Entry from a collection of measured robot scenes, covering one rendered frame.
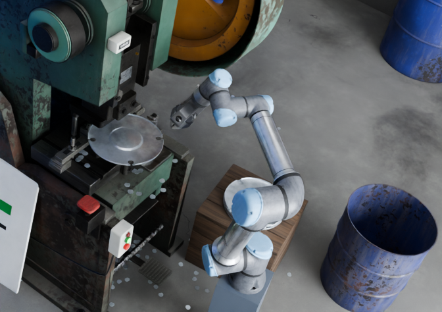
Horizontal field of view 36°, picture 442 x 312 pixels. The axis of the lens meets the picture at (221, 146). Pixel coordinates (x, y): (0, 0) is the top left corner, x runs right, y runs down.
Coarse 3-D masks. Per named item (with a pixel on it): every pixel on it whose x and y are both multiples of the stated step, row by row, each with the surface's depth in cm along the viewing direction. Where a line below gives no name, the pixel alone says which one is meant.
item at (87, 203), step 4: (84, 196) 242; (88, 196) 242; (80, 200) 240; (84, 200) 240; (88, 200) 241; (92, 200) 241; (96, 200) 241; (80, 204) 239; (84, 204) 239; (88, 204) 239; (92, 204) 239; (96, 204) 240; (80, 208) 239; (84, 208) 238; (88, 208) 238; (92, 208) 238; (96, 208) 239; (88, 212) 237; (92, 212) 238
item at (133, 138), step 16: (96, 128) 265; (112, 128) 267; (128, 128) 268; (144, 128) 270; (96, 144) 259; (112, 144) 260; (128, 144) 261; (144, 144) 264; (160, 144) 266; (112, 160) 254; (128, 160) 256; (144, 160) 257
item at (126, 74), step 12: (132, 48) 242; (132, 60) 245; (132, 72) 250; (120, 84) 247; (132, 84) 255; (120, 96) 249; (132, 96) 253; (96, 108) 253; (108, 108) 249; (120, 108) 250; (132, 108) 258
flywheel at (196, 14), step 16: (192, 0) 260; (208, 0) 257; (224, 0) 252; (240, 0) 243; (256, 0) 241; (176, 16) 268; (192, 16) 264; (208, 16) 260; (224, 16) 255; (240, 16) 247; (256, 16) 249; (176, 32) 273; (192, 32) 268; (208, 32) 264; (224, 32) 255; (240, 32) 251; (176, 48) 272; (192, 48) 267; (208, 48) 263; (224, 48) 258
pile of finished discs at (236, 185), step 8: (232, 184) 315; (240, 184) 316; (248, 184) 317; (256, 184) 318; (264, 184) 319; (272, 184) 319; (224, 192) 311; (232, 192) 311; (224, 200) 308; (224, 208) 306; (232, 216) 302; (272, 224) 302
